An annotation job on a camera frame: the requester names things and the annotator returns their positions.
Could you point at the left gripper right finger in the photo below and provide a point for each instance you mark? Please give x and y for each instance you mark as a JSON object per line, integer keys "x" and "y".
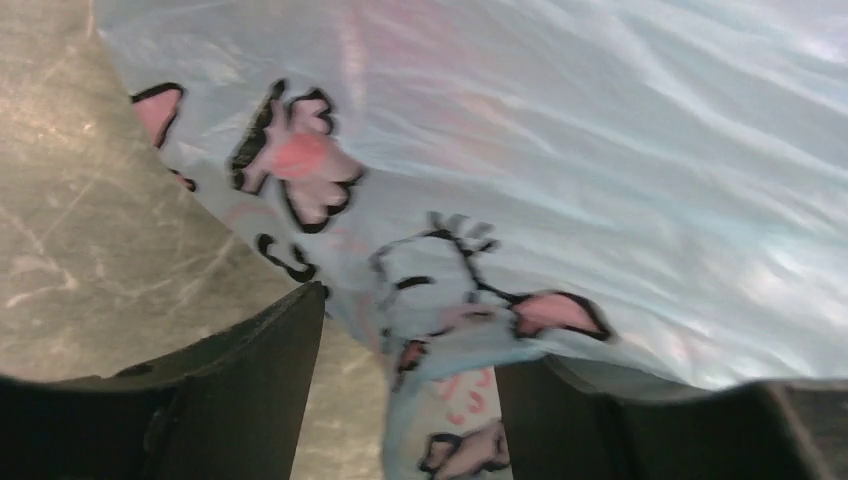
{"x": 573, "y": 419}

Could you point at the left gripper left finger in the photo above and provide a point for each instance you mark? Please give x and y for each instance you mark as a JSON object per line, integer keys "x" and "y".
{"x": 229, "y": 406}

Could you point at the blue plastic bag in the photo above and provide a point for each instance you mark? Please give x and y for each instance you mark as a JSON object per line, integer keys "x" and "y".
{"x": 653, "y": 191}

